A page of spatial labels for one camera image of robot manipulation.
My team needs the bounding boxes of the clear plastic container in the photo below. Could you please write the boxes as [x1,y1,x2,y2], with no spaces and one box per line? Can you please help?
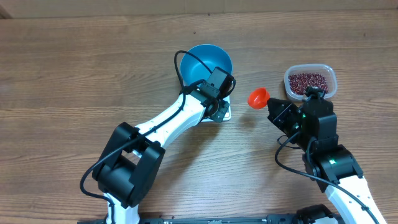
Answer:
[284,63,338,101]

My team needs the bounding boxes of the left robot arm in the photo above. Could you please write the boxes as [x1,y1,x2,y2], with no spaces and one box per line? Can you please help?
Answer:
[92,67,236,223]

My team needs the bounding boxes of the blue bowl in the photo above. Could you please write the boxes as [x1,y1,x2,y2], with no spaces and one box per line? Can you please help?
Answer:
[180,44,233,85]

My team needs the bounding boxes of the white kitchen scale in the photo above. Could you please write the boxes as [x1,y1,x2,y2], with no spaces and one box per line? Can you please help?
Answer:
[182,79,232,123]

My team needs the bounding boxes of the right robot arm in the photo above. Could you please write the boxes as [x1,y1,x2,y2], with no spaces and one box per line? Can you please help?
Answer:
[266,86,385,223]

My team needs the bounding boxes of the orange measuring scoop blue handle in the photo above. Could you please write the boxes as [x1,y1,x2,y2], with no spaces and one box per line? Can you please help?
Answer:
[248,88,271,110]

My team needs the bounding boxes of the red beans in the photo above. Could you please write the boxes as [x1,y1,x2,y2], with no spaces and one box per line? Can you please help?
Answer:
[288,73,329,95]

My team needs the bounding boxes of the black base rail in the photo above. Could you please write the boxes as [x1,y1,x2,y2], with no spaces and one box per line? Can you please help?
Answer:
[77,203,343,224]

